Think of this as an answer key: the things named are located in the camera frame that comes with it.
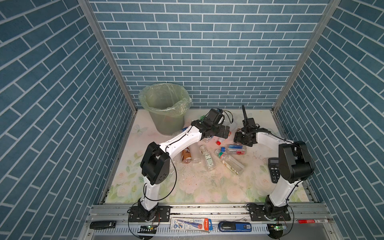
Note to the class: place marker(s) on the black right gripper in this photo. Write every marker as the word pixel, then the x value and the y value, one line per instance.
pixel 237 137

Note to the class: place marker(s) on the blue label water bottle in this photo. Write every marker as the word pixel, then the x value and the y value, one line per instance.
pixel 180 131

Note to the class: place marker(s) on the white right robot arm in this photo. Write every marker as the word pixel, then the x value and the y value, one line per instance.
pixel 295 162

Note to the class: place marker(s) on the blue red label bottle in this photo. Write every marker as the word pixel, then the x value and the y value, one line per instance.
pixel 234 149

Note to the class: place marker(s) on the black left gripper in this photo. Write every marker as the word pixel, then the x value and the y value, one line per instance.
pixel 220 133

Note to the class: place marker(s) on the clear green label bottle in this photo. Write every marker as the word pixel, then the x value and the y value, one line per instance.
pixel 207 158

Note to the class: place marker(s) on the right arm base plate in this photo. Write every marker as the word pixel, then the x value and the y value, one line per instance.
pixel 267 212

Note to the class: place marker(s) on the red marker pen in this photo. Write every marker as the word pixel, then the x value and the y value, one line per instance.
pixel 315 221

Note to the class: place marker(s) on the large clear green cap bottle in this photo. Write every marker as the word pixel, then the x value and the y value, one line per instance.
pixel 230 162

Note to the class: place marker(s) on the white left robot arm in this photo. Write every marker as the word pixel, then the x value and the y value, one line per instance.
pixel 157 159

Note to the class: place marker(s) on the blue black device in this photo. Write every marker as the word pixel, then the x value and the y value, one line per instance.
pixel 234 227

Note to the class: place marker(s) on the black calculator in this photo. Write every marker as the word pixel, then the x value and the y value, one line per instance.
pixel 273 166

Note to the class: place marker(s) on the black remote control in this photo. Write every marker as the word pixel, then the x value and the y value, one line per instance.
pixel 100 225

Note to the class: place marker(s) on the frosted clear bottle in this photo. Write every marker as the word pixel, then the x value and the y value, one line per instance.
pixel 196 155

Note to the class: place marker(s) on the orange brown drink bottle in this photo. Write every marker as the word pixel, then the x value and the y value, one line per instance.
pixel 186 156

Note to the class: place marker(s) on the green lined trash bin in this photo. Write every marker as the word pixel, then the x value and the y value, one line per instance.
pixel 167 104

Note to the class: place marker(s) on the red label clear bottle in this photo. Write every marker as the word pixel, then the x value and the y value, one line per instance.
pixel 220 141

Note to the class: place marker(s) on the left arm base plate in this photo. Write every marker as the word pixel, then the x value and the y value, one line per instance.
pixel 158 214

